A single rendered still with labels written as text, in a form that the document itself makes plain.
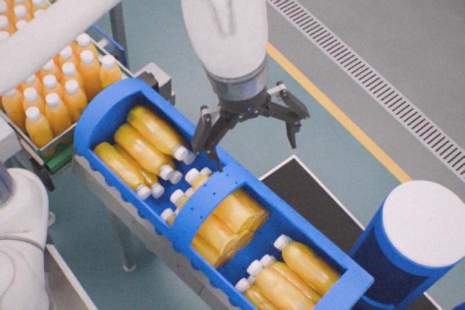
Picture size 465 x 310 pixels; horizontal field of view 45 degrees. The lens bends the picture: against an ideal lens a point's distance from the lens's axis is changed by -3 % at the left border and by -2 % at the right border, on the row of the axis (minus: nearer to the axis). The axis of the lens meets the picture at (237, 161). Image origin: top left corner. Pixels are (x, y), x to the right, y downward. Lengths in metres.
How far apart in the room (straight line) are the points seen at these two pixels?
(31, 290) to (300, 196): 1.62
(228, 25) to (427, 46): 3.06
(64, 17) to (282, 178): 2.01
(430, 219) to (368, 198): 1.21
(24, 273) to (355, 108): 2.30
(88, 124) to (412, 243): 0.97
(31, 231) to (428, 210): 1.11
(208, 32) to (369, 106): 2.61
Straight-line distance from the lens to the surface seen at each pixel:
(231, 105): 0.84
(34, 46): 0.82
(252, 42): 0.72
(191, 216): 1.43
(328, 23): 3.62
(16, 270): 1.32
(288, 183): 2.71
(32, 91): 1.81
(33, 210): 1.41
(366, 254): 2.31
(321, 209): 2.68
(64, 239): 2.77
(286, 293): 1.43
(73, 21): 0.83
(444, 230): 1.75
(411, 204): 1.75
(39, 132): 1.80
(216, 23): 0.69
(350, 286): 1.38
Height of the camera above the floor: 2.49
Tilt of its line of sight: 59 degrees down
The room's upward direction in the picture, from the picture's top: 8 degrees clockwise
